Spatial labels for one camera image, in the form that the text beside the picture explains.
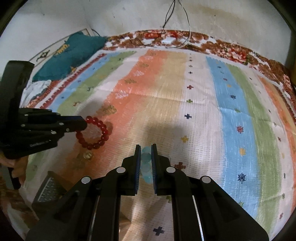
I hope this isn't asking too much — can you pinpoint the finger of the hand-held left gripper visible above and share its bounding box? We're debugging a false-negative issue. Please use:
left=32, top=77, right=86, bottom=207
left=20, top=108, right=88, bottom=127
left=21, top=125, right=88, bottom=140

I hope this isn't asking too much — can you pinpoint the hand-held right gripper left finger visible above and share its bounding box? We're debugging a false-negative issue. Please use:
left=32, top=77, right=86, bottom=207
left=25, top=144, right=142, bottom=241

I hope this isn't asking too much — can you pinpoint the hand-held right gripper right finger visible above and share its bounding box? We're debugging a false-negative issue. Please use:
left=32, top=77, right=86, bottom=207
left=151, top=143, right=270, bottom=241

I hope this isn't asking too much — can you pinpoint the pale blue bead bracelet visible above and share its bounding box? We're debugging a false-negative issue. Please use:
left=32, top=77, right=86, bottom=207
left=140, top=146, right=153, bottom=183

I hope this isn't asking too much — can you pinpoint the red bead bracelet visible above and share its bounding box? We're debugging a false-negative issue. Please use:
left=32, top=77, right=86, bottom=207
left=75, top=116, right=109, bottom=150

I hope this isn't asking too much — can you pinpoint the silver tin box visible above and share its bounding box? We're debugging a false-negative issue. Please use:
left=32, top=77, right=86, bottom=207
left=31, top=171, right=68, bottom=215

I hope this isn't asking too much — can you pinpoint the person's left hand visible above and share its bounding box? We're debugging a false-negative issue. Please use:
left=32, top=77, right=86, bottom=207
left=0, top=153, right=29, bottom=186

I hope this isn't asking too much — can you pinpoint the light blue cloth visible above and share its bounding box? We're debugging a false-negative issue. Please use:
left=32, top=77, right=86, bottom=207
left=22, top=80, right=53, bottom=106

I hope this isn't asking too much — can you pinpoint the teal pillow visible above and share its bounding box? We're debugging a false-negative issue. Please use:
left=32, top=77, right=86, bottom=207
left=32, top=31, right=108, bottom=82

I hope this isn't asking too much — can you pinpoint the striped colourful blanket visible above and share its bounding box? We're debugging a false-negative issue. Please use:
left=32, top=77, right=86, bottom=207
left=20, top=47, right=294, bottom=241

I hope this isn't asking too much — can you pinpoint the black power cable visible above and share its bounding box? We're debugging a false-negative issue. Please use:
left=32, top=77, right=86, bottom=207
left=161, top=0, right=176, bottom=30

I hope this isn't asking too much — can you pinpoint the black and white cable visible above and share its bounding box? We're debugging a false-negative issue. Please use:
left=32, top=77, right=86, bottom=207
left=166, top=0, right=192, bottom=49

